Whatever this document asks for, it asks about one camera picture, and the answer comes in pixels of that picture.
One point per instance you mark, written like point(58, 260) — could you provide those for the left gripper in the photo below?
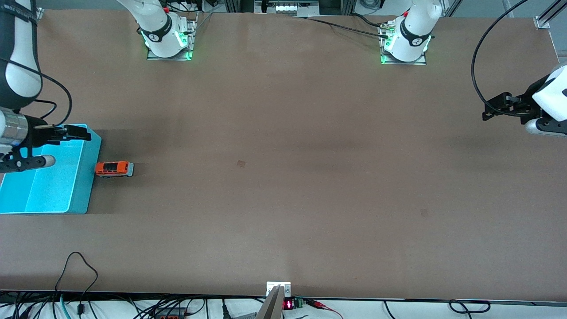
point(526, 101)

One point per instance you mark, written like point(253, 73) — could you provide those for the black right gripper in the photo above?
point(39, 134)

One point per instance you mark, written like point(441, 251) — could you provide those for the orange toy bus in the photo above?
point(113, 167)

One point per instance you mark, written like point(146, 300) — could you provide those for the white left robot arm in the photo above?
point(416, 26)

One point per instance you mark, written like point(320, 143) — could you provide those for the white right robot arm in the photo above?
point(155, 26)

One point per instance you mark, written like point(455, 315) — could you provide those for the blue plastic box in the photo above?
point(82, 190)

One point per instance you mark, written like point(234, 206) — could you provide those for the orange power strip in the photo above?
point(168, 316)

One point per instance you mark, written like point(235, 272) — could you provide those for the grey control unit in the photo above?
point(288, 8)

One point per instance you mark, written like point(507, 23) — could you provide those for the grey metal bar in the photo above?
point(272, 308)

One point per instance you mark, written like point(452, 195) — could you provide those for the red LED display module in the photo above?
point(289, 304)

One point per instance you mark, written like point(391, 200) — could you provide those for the aluminium frame profile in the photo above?
point(542, 22)
point(452, 8)
point(39, 13)

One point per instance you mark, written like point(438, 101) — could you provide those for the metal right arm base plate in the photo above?
point(192, 26)

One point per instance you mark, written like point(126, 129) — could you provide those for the white metal bracket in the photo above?
point(272, 285)

